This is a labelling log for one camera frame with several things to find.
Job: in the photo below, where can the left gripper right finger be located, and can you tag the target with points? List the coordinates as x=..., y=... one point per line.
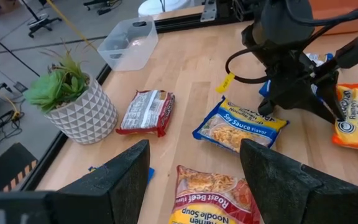
x=291, y=196

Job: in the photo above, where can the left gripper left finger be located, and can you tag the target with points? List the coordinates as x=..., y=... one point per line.
x=73, y=202

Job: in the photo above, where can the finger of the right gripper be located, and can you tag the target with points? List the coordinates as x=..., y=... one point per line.
x=303, y=99
x=336, y=93

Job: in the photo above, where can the blue soy sauce ramen pack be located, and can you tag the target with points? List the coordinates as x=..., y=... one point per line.
x=238, y=127
x=320, y=58

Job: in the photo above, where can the red roast beef ramen pack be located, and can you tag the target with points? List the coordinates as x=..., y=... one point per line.
x=210, y=199
x=148, y=112

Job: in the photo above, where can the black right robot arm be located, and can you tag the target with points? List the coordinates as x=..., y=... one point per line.
x=284, y=18

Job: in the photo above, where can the orange plastic bin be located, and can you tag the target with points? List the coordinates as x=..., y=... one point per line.
x=340, y=18

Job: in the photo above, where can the black striped floor mat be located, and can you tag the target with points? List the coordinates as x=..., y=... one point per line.
x=5, y=168

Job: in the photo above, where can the potted succulent patterned pot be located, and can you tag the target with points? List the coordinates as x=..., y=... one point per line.
x=85, y=118

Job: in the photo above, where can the white round container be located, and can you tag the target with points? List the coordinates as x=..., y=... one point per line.
x=166, y=7

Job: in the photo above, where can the clear plastic bin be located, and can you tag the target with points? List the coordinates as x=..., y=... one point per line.
x=129, y=46

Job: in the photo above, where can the black office chair base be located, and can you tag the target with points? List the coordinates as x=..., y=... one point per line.
x=40, y=23

